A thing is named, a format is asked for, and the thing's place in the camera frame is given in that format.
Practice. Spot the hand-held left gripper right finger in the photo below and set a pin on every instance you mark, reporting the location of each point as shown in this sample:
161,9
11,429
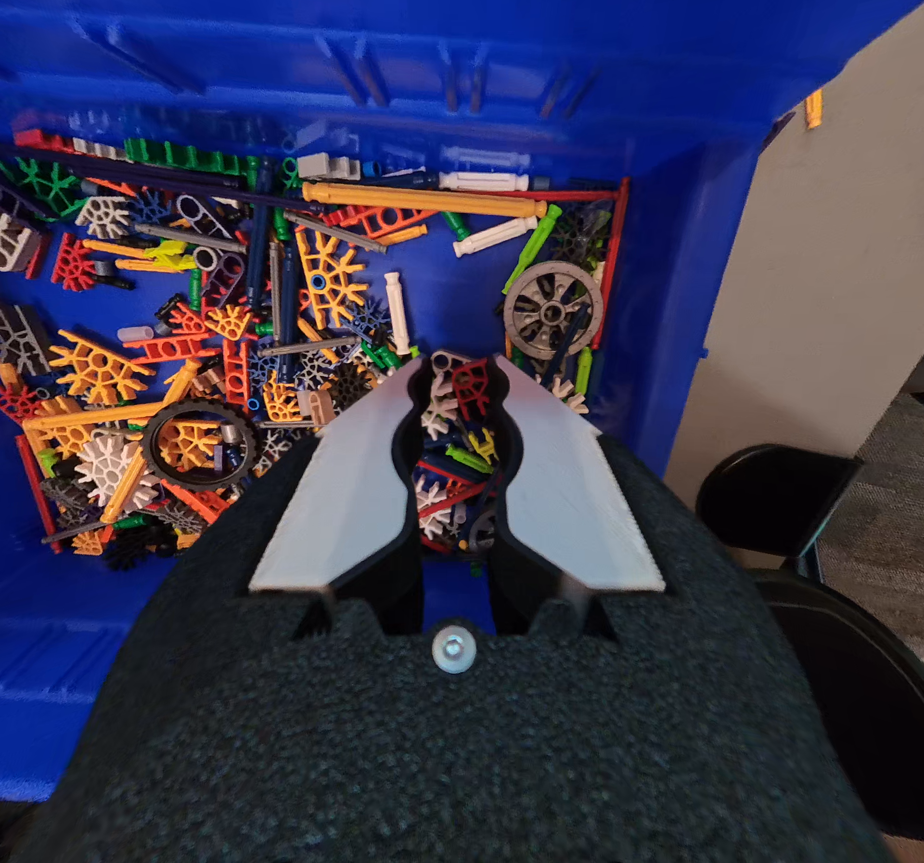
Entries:
577,509

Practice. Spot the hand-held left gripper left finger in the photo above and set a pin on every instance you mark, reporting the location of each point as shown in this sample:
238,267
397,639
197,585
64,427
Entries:
339,509

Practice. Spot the blue plastic bin with tag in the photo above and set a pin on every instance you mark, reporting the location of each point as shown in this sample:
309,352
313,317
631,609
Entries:
462,25

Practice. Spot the pile of colourful construction pieces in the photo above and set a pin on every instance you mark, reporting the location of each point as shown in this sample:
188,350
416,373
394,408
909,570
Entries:
216,300

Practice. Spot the black padded chair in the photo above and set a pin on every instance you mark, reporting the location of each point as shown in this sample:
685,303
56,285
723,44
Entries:
852,661

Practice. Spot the purple clip connector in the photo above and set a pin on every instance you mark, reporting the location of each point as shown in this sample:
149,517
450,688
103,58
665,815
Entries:
781,128

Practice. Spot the short yellow rod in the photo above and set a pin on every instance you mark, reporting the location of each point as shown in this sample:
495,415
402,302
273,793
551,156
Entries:
813,110

